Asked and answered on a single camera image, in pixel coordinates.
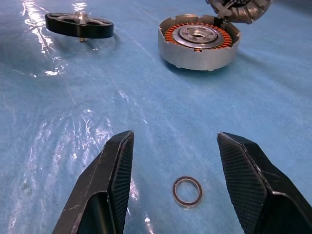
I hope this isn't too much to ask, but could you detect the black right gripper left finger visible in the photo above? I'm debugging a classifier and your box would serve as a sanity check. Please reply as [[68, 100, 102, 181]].
[[52, 130, 135, 234]]

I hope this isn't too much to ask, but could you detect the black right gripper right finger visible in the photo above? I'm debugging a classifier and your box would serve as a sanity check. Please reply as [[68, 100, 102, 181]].
[[216, 131, 312, 234]]

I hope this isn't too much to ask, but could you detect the thin metal bearing ring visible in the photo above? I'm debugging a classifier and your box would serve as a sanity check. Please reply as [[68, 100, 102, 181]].
[[172, 176, 203, 209]]

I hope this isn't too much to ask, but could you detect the silver motor stator housing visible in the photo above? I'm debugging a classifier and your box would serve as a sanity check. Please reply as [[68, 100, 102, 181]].
[[157, 14, 242, 72]]

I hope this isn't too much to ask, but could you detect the black ring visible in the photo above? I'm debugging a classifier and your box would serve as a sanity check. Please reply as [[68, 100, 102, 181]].
[[44, 11, 115, 43]]

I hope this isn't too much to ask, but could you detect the silver motor end cover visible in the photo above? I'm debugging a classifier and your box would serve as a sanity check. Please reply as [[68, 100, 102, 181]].
[[205, 0, 273, 25]]

